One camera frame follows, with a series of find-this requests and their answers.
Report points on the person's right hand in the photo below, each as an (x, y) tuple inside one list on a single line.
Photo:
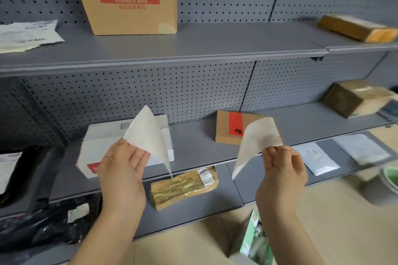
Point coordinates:
[(281, 181)]

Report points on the person's left hand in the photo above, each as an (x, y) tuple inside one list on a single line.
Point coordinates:
[(119, 181)]

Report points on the person's right thumb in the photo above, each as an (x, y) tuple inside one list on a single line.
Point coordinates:
[(268, 162)]

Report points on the person's left thumb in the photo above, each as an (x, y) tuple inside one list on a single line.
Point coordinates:
[(142, 164)]

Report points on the small white paper piece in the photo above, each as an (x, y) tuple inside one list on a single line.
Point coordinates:
[(256, 139)]

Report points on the large white paper piece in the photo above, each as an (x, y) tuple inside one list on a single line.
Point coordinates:
[(146, 134)]

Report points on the person's right forearm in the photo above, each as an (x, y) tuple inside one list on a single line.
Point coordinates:
[(289, 236)]

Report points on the person's left forearm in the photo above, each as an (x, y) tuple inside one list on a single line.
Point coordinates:
[(99, 236)]

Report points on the white box with red label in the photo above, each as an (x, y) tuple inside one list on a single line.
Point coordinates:
[(99, 150)]

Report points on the brown parcel in clear tape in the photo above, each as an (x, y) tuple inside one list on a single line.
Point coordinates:
[(183, 187)]

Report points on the small white envelope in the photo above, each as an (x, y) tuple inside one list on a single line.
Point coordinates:
[(318, 159)]

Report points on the flat red-label cardboard box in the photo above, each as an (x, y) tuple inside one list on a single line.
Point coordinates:
[(230, 126)]

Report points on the green and white box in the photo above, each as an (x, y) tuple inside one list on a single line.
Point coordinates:
[(253, 243)]

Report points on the open cardboard box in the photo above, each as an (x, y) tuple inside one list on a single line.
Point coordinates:
[(231, 236)]

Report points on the brown cardboard box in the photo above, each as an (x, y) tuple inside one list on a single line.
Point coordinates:
[(354, 97)]

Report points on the black plastic bag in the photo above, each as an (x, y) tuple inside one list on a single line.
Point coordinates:
[(34, 174), (37, 227)]

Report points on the green bin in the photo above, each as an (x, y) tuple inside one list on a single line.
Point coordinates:
[(391, 181)]

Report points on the grey pegboard shelf unit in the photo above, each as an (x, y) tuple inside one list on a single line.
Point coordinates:
[(217, 42)]

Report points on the blue packet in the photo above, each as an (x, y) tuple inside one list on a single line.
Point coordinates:
[(390, 111)]

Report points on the long taped brown parcel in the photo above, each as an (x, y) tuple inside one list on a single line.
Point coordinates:
[(354, 27)]

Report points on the crumpled white mailer bag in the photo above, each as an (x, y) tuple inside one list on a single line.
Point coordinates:
[(25, 36)]

